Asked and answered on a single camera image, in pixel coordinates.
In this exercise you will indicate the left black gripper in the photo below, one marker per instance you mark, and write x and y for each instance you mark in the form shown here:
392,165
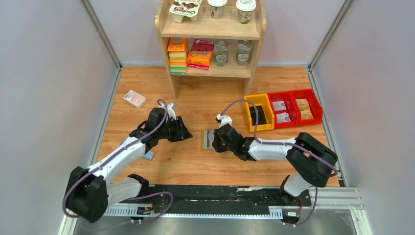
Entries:
176,129

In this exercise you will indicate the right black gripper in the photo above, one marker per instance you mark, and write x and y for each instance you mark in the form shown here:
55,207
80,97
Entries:
221,141

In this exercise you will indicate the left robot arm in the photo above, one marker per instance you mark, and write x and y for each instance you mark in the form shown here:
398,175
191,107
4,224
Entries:
90,191

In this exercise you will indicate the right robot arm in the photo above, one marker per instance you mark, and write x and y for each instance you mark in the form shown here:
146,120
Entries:
313,161

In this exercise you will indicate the pink white card pack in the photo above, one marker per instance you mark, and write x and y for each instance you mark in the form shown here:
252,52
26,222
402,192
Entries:
135,99

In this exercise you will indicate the white cards in bin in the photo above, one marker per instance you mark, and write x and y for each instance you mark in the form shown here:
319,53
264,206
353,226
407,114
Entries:
281,109

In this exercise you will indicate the blue small box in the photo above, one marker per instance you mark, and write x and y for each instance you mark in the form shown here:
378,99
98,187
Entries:
148,155

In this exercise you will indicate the black item in bin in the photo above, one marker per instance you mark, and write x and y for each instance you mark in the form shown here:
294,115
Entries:
257,115

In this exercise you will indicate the yellow plastic bin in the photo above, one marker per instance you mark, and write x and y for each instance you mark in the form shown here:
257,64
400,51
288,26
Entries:
266,119

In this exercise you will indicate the orange pink snack box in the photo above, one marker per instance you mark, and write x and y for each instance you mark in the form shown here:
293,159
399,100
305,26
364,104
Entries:
200,54

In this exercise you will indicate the stack of coloured sponges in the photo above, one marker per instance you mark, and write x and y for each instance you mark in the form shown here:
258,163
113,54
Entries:
177,51

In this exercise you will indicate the left glass bottle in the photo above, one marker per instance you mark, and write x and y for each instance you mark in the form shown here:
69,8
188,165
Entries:
220,52

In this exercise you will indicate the glass bottle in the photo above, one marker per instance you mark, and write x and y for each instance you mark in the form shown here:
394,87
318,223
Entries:
243,51
220,52

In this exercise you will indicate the right red plastic bin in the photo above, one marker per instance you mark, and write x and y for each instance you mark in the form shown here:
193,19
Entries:
315,106

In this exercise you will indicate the wooden shelf unit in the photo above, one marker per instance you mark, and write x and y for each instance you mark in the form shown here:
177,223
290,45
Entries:
208,28

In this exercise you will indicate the right glass bottle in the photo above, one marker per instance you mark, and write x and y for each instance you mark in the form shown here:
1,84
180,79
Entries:
243,51

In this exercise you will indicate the yoghurt multipack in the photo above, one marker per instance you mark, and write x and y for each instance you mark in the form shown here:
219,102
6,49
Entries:
185,8

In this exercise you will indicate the left paper coffee cup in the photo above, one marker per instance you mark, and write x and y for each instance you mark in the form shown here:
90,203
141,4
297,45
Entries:
217,8

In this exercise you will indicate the paper coffee cup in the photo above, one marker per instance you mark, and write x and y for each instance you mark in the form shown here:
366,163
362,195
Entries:
245,9
217,8

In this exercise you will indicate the right paper coffee cup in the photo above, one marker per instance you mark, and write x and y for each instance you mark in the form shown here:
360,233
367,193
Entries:
245,9

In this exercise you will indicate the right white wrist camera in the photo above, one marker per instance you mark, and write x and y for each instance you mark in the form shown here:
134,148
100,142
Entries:
223,120

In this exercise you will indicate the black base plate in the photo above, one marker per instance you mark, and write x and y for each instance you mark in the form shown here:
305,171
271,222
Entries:
221,200

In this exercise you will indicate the aluminium rail frame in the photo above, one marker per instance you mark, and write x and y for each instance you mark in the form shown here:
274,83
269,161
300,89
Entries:
156,205

